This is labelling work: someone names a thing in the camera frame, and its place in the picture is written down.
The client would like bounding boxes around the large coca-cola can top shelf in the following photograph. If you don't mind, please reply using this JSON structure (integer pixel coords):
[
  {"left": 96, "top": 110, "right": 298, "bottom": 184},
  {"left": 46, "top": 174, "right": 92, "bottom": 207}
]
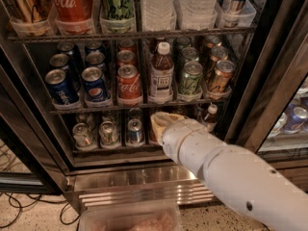
[{"left": 53, "top": 0, "right": 92, "bottom": 22}]

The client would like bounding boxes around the red coca-cola can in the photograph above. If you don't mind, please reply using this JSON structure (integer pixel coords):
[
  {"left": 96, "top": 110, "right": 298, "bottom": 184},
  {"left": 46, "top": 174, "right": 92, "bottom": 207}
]
[
  {"left": 116, "top": 50, "right": 137, "bottom": 67},
  {"left": 117, "top": 64, "right": 141, "bottom": 99}
]

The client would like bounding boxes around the blue can right fridge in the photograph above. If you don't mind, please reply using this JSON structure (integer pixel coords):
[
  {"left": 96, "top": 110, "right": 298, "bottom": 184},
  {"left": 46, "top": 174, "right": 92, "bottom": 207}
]
[{"left": 282, "top": 106, "right": 308, "bottom": 134}]

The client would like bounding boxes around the green lacroix can front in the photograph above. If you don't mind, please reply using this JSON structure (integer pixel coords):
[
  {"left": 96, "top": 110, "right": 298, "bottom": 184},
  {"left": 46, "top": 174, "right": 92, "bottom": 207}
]
[{"left": 178, "top": 62, "right": 203, "bottom": 95}]

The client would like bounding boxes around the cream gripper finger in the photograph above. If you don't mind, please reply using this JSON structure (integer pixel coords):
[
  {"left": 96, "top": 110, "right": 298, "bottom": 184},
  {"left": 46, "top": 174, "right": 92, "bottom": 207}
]
[{"left": 150, "top": 112, "right": 186, "bottom": 145}]

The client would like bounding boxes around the blue pepsi can front left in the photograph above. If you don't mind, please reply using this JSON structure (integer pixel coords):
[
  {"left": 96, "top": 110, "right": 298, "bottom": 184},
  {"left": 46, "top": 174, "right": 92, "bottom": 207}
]
[{"left": 45, "top": 69, "right": 79, "bottom": 105}]

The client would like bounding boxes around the silver can bottom left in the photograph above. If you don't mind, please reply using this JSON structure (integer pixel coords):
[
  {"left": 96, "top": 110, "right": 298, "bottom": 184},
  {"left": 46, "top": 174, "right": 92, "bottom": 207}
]
[{"left": 72, "top": 123, "right": 93, "bottom": 147}]

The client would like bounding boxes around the clear water bottle top right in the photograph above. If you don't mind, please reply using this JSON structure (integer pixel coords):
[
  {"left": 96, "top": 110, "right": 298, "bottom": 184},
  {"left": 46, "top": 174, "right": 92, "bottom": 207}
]
[{"left": 174, "top": 0, "right": 217, "bottom": 31}]

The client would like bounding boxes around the middle wire shelf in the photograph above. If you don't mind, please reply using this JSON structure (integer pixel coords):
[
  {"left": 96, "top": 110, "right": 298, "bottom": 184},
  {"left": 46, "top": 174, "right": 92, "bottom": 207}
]
[{"left": 50, "top": 98, "right": 229, "bottom": 115}]

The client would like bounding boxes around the clear water bottle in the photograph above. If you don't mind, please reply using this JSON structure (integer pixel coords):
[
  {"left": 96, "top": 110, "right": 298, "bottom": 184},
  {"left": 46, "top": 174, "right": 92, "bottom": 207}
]
[
  {"left": 141, "top": 0, "right": 176, "bottom": 32},
  {"left": 174, "top": 0, "right": 217, "bottom": 31}
]

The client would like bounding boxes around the red coca-cola can front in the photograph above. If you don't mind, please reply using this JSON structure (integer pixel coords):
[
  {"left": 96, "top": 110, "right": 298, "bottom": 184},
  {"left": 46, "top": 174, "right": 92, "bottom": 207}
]
[{"left": 117, "top": 64, "right": 141, "bottom": 99}]

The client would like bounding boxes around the wire shelf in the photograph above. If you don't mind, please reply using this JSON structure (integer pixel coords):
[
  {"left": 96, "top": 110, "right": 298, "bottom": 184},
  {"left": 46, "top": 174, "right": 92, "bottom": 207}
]
[
  {"left": 7, "top": 27, "right": 256, "bottom": 43},
  {"left": 50, "top": 98, "right": 229, "bottom": 115}
]

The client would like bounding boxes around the blue can bottom shelf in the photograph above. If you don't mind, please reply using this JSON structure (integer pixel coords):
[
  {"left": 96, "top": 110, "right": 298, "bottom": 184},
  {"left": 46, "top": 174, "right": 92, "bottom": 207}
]
[{"left": 127, "top": 119, "right": 143, "bottom": 143}]

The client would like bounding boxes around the clear water bottle top left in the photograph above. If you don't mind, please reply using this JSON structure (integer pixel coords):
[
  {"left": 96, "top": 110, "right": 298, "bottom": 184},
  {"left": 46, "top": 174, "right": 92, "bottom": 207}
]
[{"left": 141, "top": 0, "right": 176, "bottom": 32}]

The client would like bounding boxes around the orange lacroix can middle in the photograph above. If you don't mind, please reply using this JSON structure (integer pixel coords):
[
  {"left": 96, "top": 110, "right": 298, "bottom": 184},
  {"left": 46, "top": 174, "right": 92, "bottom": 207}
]
[{"left": 209, "top": 46, "right": 228, "bottom": 65}]

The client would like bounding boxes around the red coca-cola can middle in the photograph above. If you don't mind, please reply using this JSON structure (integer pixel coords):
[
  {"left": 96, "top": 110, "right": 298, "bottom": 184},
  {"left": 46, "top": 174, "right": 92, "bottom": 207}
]
[{"left": 116, "top": 50, "right": 137, "bottom": 67}]

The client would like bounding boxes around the gold can top shelf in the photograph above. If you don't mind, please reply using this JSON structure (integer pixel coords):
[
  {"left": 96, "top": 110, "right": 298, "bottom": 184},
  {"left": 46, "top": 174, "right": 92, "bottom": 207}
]
[{"left": 2, "top": 0, "right": 51, "bottom": 23}]

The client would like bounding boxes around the clear plastic bin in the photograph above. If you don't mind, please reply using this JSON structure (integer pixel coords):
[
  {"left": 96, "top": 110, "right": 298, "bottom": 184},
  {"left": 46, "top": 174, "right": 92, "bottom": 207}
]
[{"left": 78, "top": 200, "right": 183, "bottom": 231}]

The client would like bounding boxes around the green lacroix can top shelf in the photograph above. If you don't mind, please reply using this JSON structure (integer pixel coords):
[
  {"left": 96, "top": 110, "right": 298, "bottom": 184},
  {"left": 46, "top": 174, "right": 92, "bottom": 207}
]
[{"left": 101, "top": 0, "right": 133, "bottom": 20}]

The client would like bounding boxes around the blue pepsi can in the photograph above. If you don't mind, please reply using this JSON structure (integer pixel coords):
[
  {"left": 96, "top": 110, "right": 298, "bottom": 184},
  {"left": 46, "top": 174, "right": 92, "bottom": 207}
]
[
  {"left": 49, "top": 53, "right": 78, "bottom": 80},
  {"left": 45, "top": 69, "right": 79, "bottom": 105},
  {"left": 82, "top": 66, "right": 110, "bottom": 102},
  {"left": 86, "top": 52, "right": 108, "bottom": 72}
]

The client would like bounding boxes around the green lacroix can middle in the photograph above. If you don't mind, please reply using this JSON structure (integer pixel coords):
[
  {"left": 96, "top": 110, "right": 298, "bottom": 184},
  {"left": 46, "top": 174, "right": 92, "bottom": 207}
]
[{"left": 180, "top": 47, "right": 199, "bottom": 64}]

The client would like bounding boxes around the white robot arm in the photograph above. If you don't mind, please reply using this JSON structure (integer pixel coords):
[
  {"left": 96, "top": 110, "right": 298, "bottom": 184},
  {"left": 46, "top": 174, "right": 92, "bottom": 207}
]
[{"left": 150, "top": 112, "right": 308, "bottom": 231}]

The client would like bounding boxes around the tea bottle bottom shelf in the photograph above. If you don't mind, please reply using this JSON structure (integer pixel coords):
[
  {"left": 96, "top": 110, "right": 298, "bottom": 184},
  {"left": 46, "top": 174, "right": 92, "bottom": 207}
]
[{"left": 201, "top": 104, "right": 218, "bottom": 132}]

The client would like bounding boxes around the brown tea bottle white cap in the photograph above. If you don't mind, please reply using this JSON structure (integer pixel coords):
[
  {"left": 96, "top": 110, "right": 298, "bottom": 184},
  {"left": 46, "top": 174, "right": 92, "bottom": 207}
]
[{"left": 150, "top": 41, "right": 174, "bottom": 99}]

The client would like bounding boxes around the black floor cable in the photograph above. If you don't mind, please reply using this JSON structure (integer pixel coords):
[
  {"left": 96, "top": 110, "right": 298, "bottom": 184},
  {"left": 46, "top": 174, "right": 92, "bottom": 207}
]
[{"left": 0, "top": 192, "right": 81, "bottom": 229}]

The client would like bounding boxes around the steel fridge base grille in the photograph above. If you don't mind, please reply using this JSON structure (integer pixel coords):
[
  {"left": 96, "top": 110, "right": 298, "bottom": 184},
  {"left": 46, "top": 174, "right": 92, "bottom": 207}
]
[{"left": 64, "top": 162, "right": 218, "bottom": 214}]

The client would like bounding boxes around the orange lacroix can front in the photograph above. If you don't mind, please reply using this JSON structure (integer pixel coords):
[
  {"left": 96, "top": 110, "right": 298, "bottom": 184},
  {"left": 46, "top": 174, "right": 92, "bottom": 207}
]
[{"left": 207, "top": 60, "right": 235, "bottom": 93}]

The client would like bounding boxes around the orange lacroix can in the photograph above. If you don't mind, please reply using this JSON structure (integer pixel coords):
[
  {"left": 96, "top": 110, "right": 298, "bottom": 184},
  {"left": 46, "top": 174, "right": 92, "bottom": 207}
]
[
  {"left": 207, "top": 60, "right": 235, "bottom": 93},
  {"left": 209, "top": 46, "right": 228, "bottom": 65}
]

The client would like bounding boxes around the blue pepsi can middle left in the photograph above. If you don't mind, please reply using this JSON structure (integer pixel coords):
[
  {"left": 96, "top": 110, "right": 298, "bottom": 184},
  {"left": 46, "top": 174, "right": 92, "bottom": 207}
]
[{"left": 49, "top": 53, "right": 78, "bottom": 80}]

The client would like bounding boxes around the upper wire shelf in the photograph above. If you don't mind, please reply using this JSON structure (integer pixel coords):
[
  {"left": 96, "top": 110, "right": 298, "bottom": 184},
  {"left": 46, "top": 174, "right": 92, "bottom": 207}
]
[{"left": 7, "top": 27, "right": 256, "bottom": 43}]

